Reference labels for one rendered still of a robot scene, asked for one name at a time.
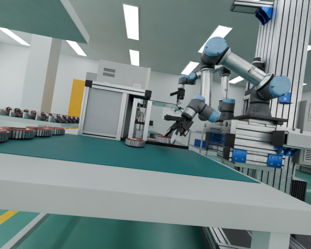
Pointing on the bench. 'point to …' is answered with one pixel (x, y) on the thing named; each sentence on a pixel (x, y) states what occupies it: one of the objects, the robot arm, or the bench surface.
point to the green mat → (118, 155)
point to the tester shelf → (139, 93)
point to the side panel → (102, 113)
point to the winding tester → (123, 74)
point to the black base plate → (159, 143)
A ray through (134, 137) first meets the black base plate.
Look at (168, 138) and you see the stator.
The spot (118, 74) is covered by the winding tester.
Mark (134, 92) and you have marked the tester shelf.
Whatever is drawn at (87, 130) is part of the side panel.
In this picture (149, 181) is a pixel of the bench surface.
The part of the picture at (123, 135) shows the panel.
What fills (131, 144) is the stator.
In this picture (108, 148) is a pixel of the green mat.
